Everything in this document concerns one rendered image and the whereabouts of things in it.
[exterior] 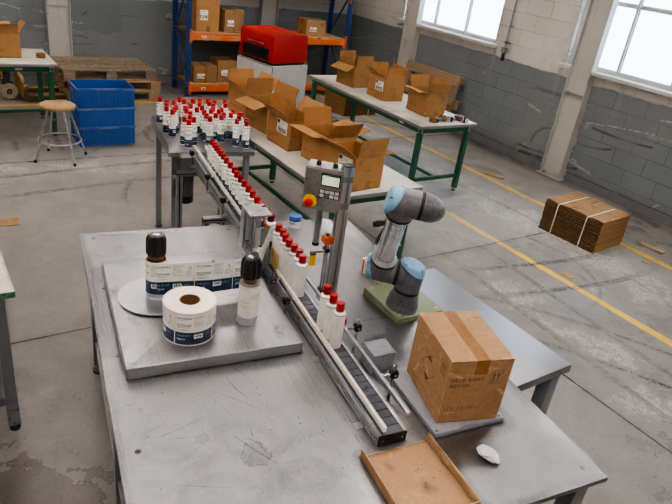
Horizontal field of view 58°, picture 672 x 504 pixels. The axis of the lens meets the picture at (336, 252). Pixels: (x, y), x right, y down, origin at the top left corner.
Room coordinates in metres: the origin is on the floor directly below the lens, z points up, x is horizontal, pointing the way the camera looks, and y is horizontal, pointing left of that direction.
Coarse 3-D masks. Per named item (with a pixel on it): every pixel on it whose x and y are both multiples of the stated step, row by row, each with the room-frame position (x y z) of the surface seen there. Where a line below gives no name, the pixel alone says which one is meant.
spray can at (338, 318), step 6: (336, 306) 1.99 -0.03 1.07; (342, 306) 1.98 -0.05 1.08; (336, 312) 1.98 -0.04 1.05; (342, 312) 1.99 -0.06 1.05; (336, 318) 1.98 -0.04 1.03; (342, 318) 1.98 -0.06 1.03; (336, 324) 1.97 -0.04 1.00; (342, 324) 1.98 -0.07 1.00; (330, 330) 1.99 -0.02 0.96; (336, 330) 1.97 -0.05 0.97; (342, 330) 1.99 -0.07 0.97; (330, 336) 1.98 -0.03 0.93; (336, 336) 1.97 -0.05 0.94; (330, 342) 1.98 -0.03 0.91; (336, 342) 1.97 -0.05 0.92; (336, 348) 1.98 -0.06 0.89
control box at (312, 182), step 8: (312, 160) 2.46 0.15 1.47; (312, 168) 2.38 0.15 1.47; (320, 168) 2.38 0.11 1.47; (328, 168) 2.39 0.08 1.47; (312, 176) 2.38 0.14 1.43; (320, 176) 2.38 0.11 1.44; (304, 184) 2.39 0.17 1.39; (312, 184) 2.38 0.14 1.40; (320, 184) 2.38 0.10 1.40; (304, 192) 2.38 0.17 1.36; (312, 192) 2.38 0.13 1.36; (320, 200) 2.37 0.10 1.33; (328, 200) 2.37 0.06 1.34; (312, 208) 2.38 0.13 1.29; (320, 208) 2.37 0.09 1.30; (328, 208) 2.37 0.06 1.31; (336, 208) 2.37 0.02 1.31
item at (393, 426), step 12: (276, 276) 2.48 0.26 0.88; (300, 300) 2.30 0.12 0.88; (300, 312) 2.21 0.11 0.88; (312, 312) 2.22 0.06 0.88; (324, 348) 1.97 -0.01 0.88; (348, 360) 1.92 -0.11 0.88; (360, 372) 1.86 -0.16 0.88; (348, 384) 1.78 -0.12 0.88; (360, 384) 1.79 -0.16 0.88; (372, 396) 1.73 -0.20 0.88; (384, 408) 1.67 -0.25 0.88; (372, 420) 1.61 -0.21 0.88; (384, 420) 1.61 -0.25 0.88; (396, 420) 1.62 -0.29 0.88; (384, 432) 1.56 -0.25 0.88; (396, 432) 1.56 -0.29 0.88
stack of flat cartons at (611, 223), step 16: (576, 192) 6.12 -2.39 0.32; (544, 208) 5.80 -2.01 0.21; (560, 208) 5.68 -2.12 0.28; (576, 208) 5.64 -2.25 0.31; (592, 208) 5.72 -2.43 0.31; (608, 208) 5.79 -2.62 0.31; (544, 224) 5.76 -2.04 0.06; (560, 224) 5.64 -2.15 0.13; (576, 224) 5.53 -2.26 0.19; (592, 224) 5.41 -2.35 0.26; (608, 224) 5.40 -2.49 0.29; (624, 224) 5.63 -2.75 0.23; (576, 240) 5.48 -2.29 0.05; (592, 240) 5.37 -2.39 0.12; (608, 240) 5.48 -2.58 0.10
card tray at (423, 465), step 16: (400, 448) 1.54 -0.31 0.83; (416, 448) 1.55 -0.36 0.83; (432, 448) 1.56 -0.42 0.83; (368, 464) 1.43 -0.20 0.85; (384, 464) 1.46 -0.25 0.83; (400, 464) 1.47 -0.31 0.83; (416, 464) 1.48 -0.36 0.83; (432, 464) 1.49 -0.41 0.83; (448, 464) 1.48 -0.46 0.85; (384, 480) 1.39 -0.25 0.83; (400, 480) 1.40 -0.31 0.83; (416, 480) 1.41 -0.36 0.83; (432, 480) 1.42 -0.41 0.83; (448, 480) 1.43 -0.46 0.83; (464, 480) 1.41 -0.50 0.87; (384, 496) 1.33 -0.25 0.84; (400, 496) 1.34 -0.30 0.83; (416, 496) 1.35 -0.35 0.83; (432, 496) 1.36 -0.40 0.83; (448, 496) 1.37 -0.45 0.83; (464, 496) 1.38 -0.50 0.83
